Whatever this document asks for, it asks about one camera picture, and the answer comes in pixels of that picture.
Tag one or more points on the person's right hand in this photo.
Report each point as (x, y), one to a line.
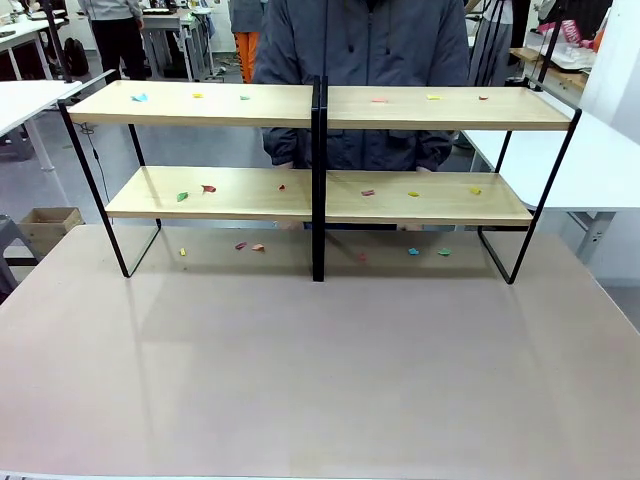
(286, 165)

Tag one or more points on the person's left hand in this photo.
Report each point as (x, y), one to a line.
(425, 170)

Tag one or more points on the person in orange trousers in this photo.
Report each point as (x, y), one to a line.
(247, 50)

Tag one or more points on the person in grey jacket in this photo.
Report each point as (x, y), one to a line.
(365, 50)

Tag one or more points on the person in light grey clothes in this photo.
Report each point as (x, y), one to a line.
(492, 45)

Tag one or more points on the large white table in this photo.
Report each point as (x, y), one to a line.
(590, 165)

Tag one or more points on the wooden workbench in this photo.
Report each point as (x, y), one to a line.
(565, 75)

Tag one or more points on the black clamp pole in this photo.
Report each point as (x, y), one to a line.
(549, 50)
(56, 40)

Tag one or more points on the white background desk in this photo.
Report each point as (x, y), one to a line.
(170, 22)

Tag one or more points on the pink printed sign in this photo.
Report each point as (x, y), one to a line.
(570, 30)

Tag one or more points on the person in black trousers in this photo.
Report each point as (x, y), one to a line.
(117, 40)

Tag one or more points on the white panel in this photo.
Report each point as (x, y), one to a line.
(615, 75)

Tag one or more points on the black backpack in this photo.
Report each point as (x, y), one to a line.
(76, 56)

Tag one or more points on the cardboard box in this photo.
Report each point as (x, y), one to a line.
(50, 227)

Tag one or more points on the white table with white legs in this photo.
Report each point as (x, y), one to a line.
(25, 100)

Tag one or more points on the grey chair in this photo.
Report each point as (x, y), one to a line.
(7, 240)

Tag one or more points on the white background bench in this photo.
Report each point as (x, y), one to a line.
(20, 37)

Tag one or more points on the wooden shelf unit black frame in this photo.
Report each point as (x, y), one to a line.
(425, 113)
(200, 109)

